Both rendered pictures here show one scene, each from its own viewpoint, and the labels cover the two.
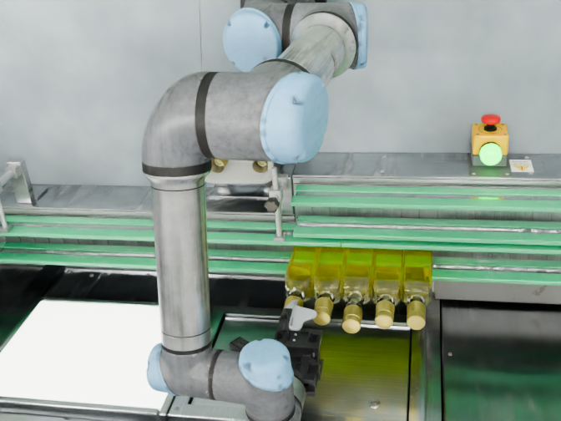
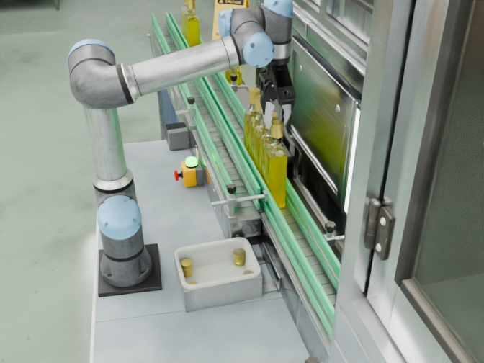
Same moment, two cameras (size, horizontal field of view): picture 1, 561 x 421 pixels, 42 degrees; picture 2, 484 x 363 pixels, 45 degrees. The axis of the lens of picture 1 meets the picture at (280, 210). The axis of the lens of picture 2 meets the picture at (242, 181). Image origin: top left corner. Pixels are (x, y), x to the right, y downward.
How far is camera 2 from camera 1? 1.68 m
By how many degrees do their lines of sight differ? 65
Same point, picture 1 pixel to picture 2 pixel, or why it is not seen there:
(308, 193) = not seen: hidden behind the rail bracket
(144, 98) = (214, 346)
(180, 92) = (73, 75)
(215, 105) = (77, 60)
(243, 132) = (88, 48)
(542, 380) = not seen: hidden behind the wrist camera
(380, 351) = (297, 112)
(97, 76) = not seen: outside the picture
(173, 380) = (251, 32)
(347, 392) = (306, 83)
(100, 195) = (315, 350)
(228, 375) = (235, 21)
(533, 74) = (152, 176)
